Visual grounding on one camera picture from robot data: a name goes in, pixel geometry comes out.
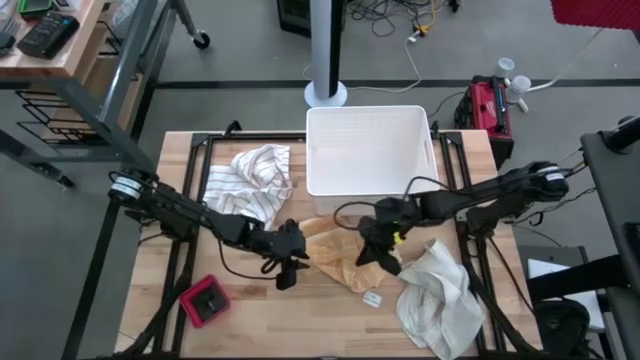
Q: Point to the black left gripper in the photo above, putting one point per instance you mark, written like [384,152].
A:
[280,242]

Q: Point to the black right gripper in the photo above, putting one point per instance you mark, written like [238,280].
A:
[390,220]

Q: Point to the yellow checked towel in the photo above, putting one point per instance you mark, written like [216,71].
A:
[335,255]

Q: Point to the white towel with pink stripes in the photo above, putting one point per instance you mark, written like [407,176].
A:
[250,185]

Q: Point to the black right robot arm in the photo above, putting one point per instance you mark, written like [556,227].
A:
[500,187]

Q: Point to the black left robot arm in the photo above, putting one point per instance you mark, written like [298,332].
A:
[175,210]

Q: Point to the plain white towel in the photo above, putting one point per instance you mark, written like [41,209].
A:
[440,300]

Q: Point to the small white tag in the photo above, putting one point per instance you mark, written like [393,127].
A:
[372,299]

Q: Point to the red square box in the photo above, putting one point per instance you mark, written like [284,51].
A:
[192,305]

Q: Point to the white perforated plastic basket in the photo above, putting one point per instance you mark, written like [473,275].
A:
[370,150]

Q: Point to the black clamp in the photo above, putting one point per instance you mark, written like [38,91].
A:
[233,127]

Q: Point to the white paper sheet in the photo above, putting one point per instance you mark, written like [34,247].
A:
[545,267]

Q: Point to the red tool bag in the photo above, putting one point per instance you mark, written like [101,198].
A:
[482,110]

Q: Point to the black backpack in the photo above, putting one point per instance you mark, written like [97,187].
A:
[562,325]

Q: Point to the white pole with round base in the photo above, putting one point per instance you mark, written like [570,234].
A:
[320,50]

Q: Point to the black side furniture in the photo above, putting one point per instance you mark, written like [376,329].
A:
[610,170]

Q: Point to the black caster wheel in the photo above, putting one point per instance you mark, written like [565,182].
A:
[201,40]

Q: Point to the black floor box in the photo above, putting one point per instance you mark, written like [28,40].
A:
[292,17]

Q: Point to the wooden side table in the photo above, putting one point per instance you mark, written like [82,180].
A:
[45,67]

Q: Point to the red acoustic panel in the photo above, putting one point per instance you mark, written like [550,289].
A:
[595,12]

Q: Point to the black keypad device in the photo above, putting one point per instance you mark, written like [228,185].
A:
[47,35]

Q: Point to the green tray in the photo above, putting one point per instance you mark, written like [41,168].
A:
[35,6]

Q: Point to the black metal table frame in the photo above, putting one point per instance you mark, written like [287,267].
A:
[197,165]

